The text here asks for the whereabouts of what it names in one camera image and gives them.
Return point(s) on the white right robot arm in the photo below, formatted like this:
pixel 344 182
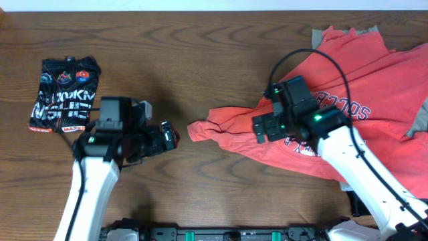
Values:
pixel 399 215

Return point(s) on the dark navy folded garment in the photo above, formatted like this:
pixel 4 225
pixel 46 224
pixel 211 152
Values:
pixel 357 207

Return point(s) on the black folded printed jersey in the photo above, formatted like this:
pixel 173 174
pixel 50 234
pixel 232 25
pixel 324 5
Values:
pixel 67 89

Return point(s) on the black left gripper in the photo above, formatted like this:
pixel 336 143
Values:
pixel 157 144

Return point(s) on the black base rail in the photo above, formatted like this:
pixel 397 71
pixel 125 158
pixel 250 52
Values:
pixel 127 229

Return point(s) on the red orange soccer t-shirt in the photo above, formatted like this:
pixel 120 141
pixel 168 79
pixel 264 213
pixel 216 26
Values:
pixel 382 89

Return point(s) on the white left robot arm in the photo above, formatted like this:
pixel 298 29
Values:
pixel 100 153

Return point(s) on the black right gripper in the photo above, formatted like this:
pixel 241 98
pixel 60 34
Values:
pixel 269 119

